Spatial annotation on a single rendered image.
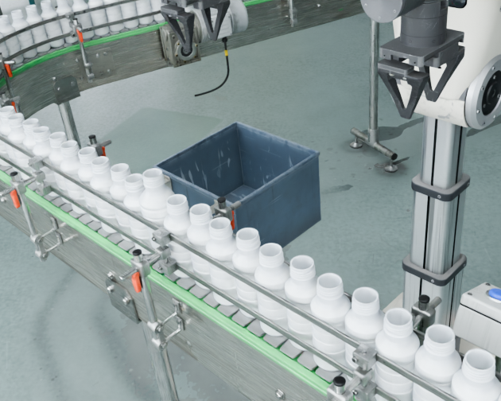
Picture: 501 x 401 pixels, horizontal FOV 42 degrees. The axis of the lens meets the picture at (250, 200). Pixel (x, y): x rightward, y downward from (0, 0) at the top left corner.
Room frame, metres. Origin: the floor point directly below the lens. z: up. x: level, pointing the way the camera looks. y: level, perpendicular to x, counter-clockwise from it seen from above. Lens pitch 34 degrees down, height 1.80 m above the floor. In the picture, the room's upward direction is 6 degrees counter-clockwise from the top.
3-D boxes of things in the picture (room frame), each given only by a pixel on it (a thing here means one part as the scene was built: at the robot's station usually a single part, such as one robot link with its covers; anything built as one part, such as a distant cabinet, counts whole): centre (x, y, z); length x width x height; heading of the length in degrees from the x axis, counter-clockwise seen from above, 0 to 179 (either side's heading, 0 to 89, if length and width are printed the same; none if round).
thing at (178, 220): (0.99, 0.13, 1.08); 0.06 x 0.06 x 0.17
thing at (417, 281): (1.30, -0.46, 0.49); 0.13 x 0.13 x 0.40; 42
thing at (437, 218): (1.30, -0.46, 0.74); 0.11 x 0.11 x 0.40; 42
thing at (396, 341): (0.64, -0.18, 1.08); 0.06 x 0.06 x 0.17
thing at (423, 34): (0.80, -0.24, 1.51); 0.10 x 0.07 x 0.07; 131
